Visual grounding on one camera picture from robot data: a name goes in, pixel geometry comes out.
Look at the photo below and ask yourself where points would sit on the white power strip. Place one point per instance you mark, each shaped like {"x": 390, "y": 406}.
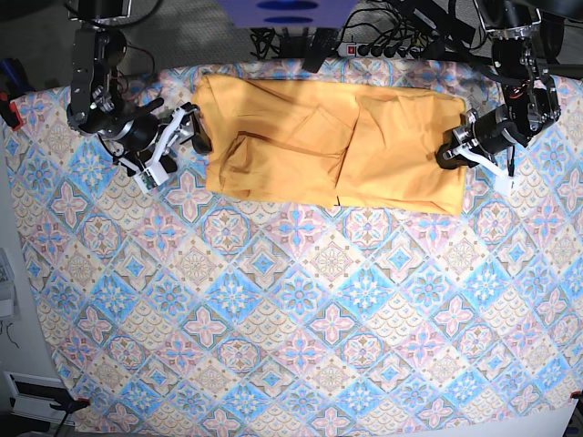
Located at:
{"x": 362, "y": 50}

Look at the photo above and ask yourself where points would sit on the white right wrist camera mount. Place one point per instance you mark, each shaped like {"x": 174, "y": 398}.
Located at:
{"x": 161, "y": 150}

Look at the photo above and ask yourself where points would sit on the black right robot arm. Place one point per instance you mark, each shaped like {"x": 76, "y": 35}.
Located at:
{"x": 132, "y": 135}

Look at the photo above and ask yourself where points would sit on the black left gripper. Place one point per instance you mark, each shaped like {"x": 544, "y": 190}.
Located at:
{"x": 483, "y": 136}

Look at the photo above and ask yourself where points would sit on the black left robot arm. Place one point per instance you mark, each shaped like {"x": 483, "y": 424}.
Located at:
{"x": 529, "y": 91}

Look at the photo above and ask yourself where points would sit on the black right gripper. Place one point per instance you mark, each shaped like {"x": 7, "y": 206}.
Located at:
{"x": 150, "y": 136}

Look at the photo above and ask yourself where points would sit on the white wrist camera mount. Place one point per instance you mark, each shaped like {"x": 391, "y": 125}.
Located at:
{"x": 454, "y": 155}
{"x": 161, "y": 150}

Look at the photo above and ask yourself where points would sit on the yellow T-shirt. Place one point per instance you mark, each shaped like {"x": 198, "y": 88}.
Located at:
{"x": 330, "y": 144}

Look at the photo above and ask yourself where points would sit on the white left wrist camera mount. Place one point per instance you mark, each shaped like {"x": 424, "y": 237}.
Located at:
{"x": 454, "y": 155}

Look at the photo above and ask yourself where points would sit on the black red table clamp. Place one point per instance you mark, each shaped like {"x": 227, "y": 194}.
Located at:
{"x": 14, "y": 84}

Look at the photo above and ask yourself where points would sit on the patterned blue tile tablecloth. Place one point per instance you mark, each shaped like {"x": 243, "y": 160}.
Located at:
{"x": 184, "y": 313}

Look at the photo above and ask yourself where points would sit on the black clamp bottom left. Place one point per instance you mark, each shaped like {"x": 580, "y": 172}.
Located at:
{"x": 65, "y": 403}

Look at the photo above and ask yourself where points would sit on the blue base panel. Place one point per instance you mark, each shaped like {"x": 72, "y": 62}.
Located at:
{"x": 284, "y": 13}

